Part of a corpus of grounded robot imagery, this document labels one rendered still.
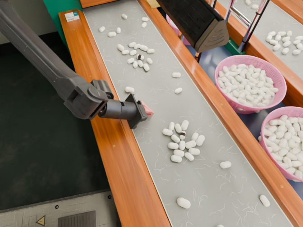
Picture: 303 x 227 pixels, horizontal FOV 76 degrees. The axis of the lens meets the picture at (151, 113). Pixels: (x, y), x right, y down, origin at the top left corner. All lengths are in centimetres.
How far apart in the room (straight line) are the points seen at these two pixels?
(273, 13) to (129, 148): 103
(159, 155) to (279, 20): 95
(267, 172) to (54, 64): 65
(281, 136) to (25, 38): 81
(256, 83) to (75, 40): 80
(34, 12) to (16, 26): 156
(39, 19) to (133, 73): 152
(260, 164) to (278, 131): 17
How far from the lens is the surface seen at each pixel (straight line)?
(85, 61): 87
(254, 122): 85
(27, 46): 58
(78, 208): 91
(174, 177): 62
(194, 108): 72
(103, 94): 53
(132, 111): 58
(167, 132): 64
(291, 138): 80
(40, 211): 97
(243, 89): 85
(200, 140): 64
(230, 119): 71
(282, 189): 69
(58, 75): 53
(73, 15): 110
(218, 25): 44
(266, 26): 119
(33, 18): 220
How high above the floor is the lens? 134
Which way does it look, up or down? 59 degrees down
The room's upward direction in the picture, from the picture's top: straight up
